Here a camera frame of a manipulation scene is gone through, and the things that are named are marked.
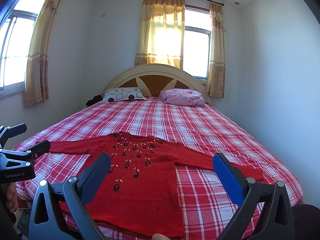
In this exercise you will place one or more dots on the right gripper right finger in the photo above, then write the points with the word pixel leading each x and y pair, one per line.
pixel 276 218

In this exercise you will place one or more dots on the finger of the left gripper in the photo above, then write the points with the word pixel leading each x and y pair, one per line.
pixel 38 150
pixel 10 132

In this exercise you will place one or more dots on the wall window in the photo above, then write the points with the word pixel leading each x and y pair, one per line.
pixel 16 33
pixel 197 42

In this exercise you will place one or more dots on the pink pillow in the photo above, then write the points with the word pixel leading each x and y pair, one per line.
pixel 182 97

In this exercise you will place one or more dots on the red embroidered knit sweater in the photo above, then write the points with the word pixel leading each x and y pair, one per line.
pixel 154 185

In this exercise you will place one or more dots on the white patterned pillow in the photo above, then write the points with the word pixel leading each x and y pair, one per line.
pixel 123 94

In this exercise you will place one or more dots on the red plaid bed sheet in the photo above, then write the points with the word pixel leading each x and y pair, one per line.
pixel 200 129

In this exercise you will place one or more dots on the yellow centre curtain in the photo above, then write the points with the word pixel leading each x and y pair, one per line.
pixel 161 33

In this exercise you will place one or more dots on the person's left hand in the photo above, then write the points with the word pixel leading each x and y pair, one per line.
pixel 11 195

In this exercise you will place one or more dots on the back wall window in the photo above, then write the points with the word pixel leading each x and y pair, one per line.
pixel 197 42

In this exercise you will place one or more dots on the dark clothing beside pillow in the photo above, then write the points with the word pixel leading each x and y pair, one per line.
pixel 94 100

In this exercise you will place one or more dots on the yellow right curtain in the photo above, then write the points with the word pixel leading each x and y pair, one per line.
pixel 217 66

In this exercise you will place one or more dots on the left wall window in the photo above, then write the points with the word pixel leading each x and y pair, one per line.
pixel 16 33

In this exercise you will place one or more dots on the cream wooden headboard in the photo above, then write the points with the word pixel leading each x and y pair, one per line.
pixel 153 78

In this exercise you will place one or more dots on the yellow left curtain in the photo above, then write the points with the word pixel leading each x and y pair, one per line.
pixel 36 74

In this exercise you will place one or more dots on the yellow curtain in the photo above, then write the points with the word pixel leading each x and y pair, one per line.
pixel 36 74
pixel 161 33
pixel 217 66

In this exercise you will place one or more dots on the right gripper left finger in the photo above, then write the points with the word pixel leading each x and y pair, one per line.
pixel 58 210

